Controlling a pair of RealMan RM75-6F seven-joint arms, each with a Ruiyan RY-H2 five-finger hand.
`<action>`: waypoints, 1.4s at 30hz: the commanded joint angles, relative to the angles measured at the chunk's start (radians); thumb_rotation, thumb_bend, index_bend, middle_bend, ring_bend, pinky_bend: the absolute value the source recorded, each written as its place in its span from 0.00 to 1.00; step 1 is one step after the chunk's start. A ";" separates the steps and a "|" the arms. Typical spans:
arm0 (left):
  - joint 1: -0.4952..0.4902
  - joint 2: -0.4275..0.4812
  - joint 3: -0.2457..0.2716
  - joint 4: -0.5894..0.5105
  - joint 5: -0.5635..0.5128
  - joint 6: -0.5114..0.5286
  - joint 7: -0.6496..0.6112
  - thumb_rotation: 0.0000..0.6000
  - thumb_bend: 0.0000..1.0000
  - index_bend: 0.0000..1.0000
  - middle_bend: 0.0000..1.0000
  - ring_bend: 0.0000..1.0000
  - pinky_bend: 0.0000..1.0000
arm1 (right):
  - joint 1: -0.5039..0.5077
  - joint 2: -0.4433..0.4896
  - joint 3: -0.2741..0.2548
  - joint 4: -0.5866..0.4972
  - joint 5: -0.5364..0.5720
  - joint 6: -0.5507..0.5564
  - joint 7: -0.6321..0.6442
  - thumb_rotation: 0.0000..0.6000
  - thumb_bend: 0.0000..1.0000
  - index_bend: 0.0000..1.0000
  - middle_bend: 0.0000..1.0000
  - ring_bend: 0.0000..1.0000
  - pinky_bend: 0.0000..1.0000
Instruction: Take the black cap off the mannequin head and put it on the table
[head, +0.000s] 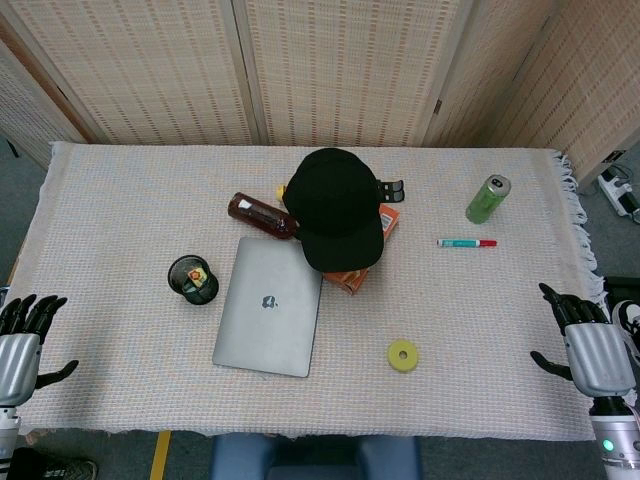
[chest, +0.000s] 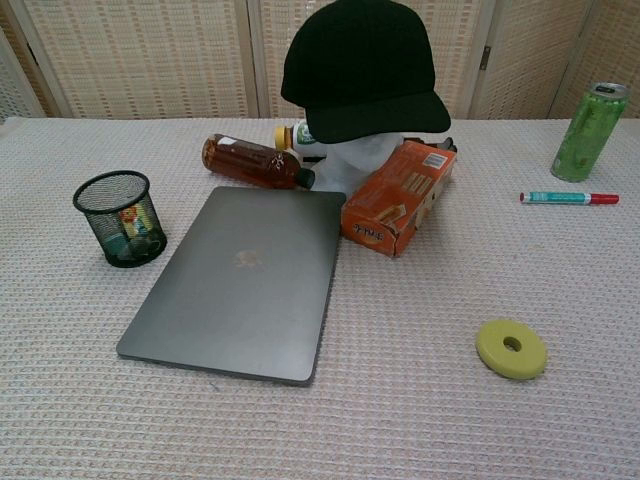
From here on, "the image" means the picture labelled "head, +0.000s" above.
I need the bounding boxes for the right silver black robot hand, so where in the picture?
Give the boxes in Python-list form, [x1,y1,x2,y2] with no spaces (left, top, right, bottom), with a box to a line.
[529,282,637,399]

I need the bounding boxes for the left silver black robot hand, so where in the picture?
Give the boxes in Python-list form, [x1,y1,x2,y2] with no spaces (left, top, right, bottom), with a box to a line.
[0,293,80,407]

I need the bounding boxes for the black baseball cap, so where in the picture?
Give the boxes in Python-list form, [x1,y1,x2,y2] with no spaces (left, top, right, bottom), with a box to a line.
[283,147,385,274]

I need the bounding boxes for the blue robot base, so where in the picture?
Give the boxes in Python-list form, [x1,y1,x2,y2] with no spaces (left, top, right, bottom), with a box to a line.
[209,433,424,480]

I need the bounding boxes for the black white sneaker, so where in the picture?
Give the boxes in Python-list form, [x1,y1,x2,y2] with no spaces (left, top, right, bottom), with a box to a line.
[611,299,640,369]

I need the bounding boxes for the black floor mat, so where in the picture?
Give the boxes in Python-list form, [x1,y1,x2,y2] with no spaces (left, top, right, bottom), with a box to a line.
[602,276,640,304]

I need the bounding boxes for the white power strip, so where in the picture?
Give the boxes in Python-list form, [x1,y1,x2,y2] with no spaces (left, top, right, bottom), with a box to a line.
[598,167,640,224]

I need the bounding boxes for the yellow floor tape strip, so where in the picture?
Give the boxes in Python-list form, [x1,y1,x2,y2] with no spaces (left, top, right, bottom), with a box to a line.
[149,430,173,480]

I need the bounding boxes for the pale woven tablecloth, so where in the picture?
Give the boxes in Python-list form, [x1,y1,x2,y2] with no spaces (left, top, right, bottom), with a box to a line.
[8,141,624,442]

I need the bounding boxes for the teal red marker pen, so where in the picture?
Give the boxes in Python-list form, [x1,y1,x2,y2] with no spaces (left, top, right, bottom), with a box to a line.
[436,238,499,249]

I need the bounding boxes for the black mesh pen cup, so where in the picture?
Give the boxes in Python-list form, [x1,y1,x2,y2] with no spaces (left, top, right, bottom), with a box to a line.
[167,254,220,306]

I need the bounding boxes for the green drink can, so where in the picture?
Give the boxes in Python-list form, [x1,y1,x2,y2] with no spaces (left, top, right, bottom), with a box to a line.
[465,174,512,225]

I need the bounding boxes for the yellow tape roll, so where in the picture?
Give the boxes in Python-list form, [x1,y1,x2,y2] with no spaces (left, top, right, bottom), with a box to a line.
[386,339,421,374]

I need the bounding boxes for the woven folding screen panel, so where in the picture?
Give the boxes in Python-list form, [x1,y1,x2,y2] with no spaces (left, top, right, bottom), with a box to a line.
[230,0,469,149]
[422,0,566,149]
[0,0,264,147]
[492,0,640,194]
[0,42,92,169]

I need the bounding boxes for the silver laptop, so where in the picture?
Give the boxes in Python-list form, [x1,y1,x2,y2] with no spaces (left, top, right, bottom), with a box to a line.
[211,236,324,379]

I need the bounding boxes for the orange cardboard box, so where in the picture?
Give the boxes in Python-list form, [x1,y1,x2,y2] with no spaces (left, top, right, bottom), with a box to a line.
[322,202,401,296]

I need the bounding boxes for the black folded sunglasses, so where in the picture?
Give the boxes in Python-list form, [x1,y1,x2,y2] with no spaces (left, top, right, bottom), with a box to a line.
[375,178,406,203]

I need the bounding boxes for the brown tea plastic bottle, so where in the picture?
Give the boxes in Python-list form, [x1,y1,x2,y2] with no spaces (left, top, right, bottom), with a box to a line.
[228,191,301,242]

